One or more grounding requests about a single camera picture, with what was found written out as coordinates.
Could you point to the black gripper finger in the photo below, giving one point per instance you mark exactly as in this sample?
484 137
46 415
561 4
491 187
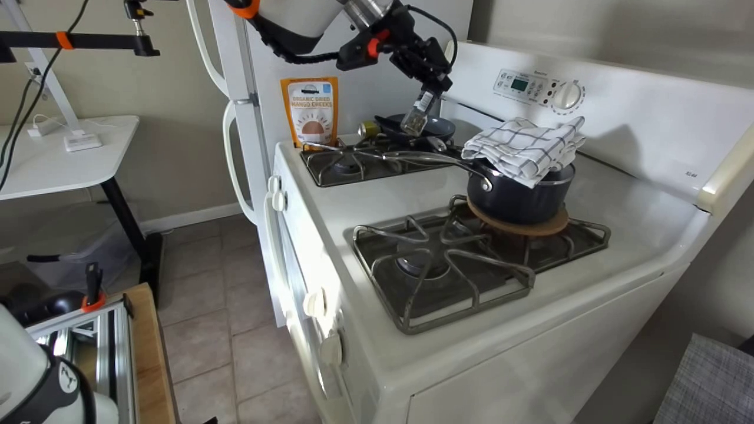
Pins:
419 89
442 76

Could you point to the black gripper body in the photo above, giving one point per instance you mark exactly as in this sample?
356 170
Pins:
397 36

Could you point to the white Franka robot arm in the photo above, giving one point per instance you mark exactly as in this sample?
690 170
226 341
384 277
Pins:
307 12

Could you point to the dark frying pan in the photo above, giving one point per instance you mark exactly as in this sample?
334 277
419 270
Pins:
442 129

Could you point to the black cast iron burner grate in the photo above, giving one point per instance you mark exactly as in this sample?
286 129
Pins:
439 273
354 166

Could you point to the white checkered dish towel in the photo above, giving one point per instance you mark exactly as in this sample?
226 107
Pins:
521 144

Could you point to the orange food pouch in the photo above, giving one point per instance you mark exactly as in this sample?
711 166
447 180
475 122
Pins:
308 110

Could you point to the white stove timer dial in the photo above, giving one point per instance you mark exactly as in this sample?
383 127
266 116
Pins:
568 96

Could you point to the white stove knob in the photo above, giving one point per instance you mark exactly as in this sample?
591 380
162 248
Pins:
316 306
273 193

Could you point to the round cork trivet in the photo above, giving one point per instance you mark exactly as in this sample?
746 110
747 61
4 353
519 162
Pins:
542 229

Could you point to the white gas stove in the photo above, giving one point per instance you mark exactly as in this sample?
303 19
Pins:
502 345

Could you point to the black boom bar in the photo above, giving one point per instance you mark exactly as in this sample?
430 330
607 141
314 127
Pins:
101 42

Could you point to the white power adapter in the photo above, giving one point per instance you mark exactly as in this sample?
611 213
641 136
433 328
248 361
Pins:
80 143

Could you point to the orange clip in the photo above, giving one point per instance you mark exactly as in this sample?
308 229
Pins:
61 39

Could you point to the white slanted pole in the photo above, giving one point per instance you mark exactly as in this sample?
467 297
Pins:
49 87

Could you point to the small white plug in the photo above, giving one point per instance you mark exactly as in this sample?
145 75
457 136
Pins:
40 127

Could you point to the white side table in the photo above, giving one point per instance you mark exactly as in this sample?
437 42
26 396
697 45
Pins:
48 162

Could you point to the wooden board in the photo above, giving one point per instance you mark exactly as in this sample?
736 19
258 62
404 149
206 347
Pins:
154 355

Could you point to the black clamp with orange grip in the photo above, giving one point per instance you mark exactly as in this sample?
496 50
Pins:
93 287

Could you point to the gray checked cloth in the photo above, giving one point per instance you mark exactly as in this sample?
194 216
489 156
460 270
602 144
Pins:
707 386

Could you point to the aluminium cart frame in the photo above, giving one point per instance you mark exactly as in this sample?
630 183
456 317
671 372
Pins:
118 345

